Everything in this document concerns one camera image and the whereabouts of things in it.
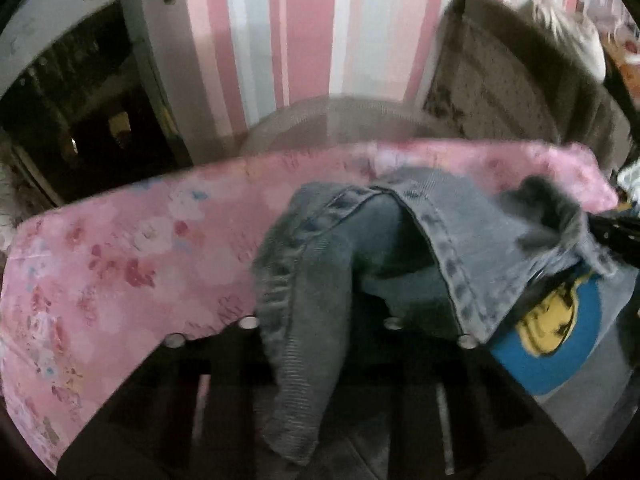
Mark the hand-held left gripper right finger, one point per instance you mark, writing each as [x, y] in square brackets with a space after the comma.
[417, 390]

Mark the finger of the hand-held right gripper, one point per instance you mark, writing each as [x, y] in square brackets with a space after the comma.
[617, 232]

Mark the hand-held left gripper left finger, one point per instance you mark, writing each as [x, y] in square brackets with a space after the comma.
[227, 385]

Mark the grey sweatshirt with blue print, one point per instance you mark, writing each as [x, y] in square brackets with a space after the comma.
[465, 240]

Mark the white patterned cloth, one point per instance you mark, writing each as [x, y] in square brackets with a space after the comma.
[631, 180]

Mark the pink floral bed sheet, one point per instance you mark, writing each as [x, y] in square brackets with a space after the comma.
[130, 270]

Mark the orange printed box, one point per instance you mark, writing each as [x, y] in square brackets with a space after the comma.
[625, 52]

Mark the brown armchair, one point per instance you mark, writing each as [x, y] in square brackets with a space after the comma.
[505, 80]

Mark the white cloth on armchair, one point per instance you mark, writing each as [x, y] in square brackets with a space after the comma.
[575, 35]

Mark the white door frame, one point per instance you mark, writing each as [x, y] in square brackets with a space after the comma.
[145, 35]

